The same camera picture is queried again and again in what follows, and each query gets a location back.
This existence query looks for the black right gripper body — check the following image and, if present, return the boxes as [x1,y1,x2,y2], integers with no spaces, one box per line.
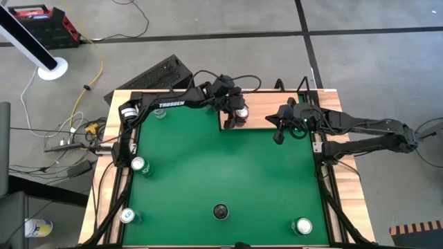
[283,102,314,132]

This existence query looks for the black power strip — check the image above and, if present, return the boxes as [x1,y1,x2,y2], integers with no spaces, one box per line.
[44,141,87,154]

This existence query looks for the black floor cable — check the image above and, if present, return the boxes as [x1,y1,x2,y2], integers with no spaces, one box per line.
[81,0,150,44]

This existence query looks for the green table mat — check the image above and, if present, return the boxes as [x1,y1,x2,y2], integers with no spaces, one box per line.
[121,93,330,247]

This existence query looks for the blue Red Bull can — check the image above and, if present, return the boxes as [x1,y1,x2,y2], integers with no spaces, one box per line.
[119,207,143,225]

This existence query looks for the black perforated computer case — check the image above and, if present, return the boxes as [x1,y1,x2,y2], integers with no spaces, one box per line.
[103,54,196,104]

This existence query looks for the grey cabinet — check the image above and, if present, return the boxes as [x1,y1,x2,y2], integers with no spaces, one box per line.
[0,101,11,198]

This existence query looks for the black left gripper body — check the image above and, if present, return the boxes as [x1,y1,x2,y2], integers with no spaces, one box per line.
[221,91,247,112]

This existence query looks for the white floor cable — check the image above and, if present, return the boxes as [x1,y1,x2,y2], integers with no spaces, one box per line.
[19,66,86,139]

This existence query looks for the grey metal stand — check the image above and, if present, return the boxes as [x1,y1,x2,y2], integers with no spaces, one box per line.
[417,120,443,141]

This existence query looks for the green Sprite can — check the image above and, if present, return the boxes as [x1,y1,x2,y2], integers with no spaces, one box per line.
[130,156,155,179]
[290,216,314,237]

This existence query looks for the red black toolbox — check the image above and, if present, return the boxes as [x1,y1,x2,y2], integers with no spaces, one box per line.
[7,3,82,50]

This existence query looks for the black power adapter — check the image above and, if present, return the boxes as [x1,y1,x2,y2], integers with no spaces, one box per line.
[66,160,93,179]

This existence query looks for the white floor stand round base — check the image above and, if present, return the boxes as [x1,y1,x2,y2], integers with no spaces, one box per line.
[0,3,69,82]

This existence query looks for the orange black striped box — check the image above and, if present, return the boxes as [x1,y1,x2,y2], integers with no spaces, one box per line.
[389,220,443,249]

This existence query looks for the yellow power cable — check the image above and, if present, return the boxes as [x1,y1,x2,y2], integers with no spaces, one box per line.
[61,0,105,129]

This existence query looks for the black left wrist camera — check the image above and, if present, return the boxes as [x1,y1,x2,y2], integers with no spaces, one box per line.
[211,75,236,98]

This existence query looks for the red Fanta can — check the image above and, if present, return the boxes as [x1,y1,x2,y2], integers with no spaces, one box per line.
[233,106,250,121]

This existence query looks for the white yellow wipes canister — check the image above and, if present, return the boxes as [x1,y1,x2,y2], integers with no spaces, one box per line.
[24,218,54,239]

